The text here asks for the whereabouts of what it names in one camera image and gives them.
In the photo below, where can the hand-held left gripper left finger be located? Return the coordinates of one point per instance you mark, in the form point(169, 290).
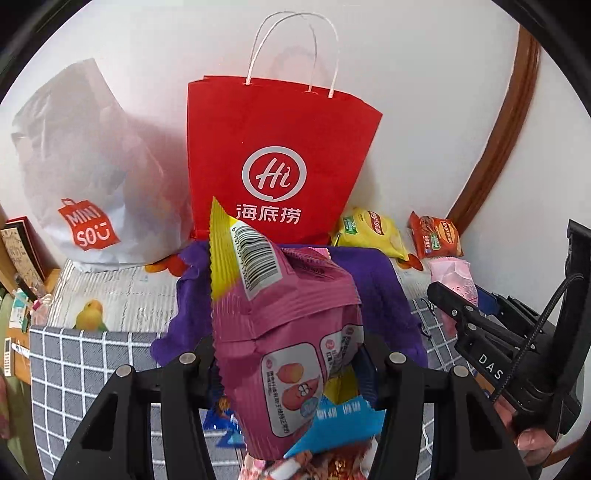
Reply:
point(194, 369)

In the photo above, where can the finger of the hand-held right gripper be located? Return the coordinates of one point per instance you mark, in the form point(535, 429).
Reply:
point(450, 300)
point(508, 309)

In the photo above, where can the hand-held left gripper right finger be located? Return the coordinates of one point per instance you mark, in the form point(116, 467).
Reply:
point(369, 383)

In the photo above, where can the pink sweet potato snack packet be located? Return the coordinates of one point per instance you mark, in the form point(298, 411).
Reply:
point(277, 314)

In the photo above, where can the pink patterned snack packet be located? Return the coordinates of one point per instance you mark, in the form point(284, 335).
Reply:
point(277, 468)

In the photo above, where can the person's right hand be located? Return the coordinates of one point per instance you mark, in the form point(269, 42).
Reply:
point(531, 445)

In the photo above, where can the pale pink snack packet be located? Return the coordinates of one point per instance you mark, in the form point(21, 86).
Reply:
point(455, 277)

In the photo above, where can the light blue snack packet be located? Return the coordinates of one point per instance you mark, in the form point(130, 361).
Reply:
point(341, 424)

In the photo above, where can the purple towel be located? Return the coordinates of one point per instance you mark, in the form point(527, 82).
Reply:
point(392, 295)

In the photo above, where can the dark blue snack packet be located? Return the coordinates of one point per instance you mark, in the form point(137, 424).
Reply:
point(221, 424)

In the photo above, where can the orange red snack packet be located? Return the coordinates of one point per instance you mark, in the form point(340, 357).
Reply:
point(436, 235)

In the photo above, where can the red gold snack packet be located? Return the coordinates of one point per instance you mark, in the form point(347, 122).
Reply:
point(344, 467)

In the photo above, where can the white fruit print sheet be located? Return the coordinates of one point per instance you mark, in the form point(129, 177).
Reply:
point(129, 290)

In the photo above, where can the grey checked bedsheet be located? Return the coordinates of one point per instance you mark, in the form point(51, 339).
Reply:
point(92, 360)

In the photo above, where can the yellow chips packet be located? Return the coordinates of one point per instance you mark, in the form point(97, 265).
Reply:
point(374, 228)

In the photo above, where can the wooden bedside cabinet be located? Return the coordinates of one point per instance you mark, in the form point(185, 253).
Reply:
point(50, 280)

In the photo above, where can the white teal small box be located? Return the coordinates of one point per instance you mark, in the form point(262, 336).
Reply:
point(19, 311)

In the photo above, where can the patterned dark red box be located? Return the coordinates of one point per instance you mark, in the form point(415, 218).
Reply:
point(18, 254)

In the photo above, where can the white plastic shopping bag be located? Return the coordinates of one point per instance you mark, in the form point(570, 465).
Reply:
point(92, 161)

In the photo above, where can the red paper bag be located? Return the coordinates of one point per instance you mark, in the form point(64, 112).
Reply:
point(277, 138)

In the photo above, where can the brown wooden frame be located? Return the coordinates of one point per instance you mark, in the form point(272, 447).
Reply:
point(503, 129)

